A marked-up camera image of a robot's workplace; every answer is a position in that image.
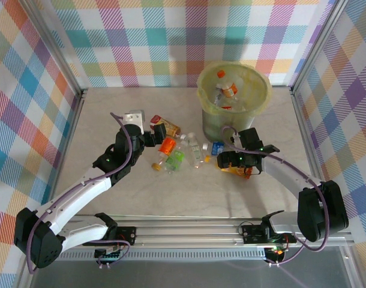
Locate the blue label bottle white cap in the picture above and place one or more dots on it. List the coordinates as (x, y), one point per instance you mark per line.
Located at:
(218, 149)

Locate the orange juice bottle dark label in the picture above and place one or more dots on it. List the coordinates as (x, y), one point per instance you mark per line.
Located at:
(234, 172)

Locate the clear bottle white green label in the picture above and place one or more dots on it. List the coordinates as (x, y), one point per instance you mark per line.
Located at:
(196, 151)

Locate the clear bottle red cola label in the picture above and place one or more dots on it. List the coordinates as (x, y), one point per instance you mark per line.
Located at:
(226, 107)

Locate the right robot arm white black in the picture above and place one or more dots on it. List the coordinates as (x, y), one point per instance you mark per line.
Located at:
(288, 172)

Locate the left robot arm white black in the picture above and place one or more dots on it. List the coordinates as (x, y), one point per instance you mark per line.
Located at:
(81, 192)

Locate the grey translucent waste bin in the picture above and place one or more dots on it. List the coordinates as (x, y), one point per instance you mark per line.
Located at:
(213, 126)

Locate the bin with yellow liner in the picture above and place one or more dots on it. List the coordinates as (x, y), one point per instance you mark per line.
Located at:
(252, 81)

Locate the amber bottle red yellow label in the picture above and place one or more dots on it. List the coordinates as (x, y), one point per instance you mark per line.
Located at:
(174, 129)

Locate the orange label bottle yellow cap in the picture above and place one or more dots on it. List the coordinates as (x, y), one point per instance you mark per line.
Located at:
(168, 145)

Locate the small electronics board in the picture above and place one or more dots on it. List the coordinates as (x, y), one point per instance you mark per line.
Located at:
(276, 253)
(106, 255)

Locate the grey lower panel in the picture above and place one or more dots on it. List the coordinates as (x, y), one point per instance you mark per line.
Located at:
(186, 274)

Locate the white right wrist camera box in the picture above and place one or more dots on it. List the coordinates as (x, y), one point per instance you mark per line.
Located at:
(235, 139)

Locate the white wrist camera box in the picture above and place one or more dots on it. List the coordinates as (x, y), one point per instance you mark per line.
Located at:
(235, 139)
(133, 118)

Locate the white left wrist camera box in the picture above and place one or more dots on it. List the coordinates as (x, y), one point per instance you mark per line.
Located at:
(133, 118)

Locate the aluminium side rail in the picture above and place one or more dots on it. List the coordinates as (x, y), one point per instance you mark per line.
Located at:
(75, 120)
(303, 120)

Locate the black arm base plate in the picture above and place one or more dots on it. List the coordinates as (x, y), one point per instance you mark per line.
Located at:
(252, 234)
(124, 231)

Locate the aluminium mounting rail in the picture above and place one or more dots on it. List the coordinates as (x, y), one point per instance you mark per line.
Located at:
(186, 232)

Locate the aluminium frame post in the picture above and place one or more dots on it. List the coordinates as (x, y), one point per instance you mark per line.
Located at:
(55, 45)
(317, 45)

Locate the aluminium frame leg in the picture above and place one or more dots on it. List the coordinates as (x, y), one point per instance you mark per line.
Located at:
(355, 270)
(25, 279)

